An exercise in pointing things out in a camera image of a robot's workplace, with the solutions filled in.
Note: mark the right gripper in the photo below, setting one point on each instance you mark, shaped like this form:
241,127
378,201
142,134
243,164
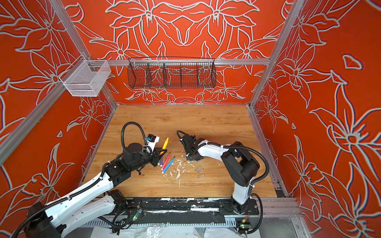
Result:
186,151

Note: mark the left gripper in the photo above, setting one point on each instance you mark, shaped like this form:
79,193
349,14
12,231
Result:
156,156

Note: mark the blue pen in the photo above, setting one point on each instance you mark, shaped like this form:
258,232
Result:
168,166

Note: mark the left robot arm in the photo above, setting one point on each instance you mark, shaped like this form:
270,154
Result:
97,197

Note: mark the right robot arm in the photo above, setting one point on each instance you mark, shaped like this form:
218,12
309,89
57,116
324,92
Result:
245,166

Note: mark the pink pen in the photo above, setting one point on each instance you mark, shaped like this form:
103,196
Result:
166,161

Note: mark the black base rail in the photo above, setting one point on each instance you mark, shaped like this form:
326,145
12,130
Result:
190,209

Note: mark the black wire basket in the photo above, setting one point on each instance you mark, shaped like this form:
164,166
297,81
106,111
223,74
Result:
171,73

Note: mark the white cable duct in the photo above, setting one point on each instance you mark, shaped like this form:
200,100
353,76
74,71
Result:
229,223

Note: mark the white wire basket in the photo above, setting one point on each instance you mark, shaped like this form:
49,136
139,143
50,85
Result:
85,80

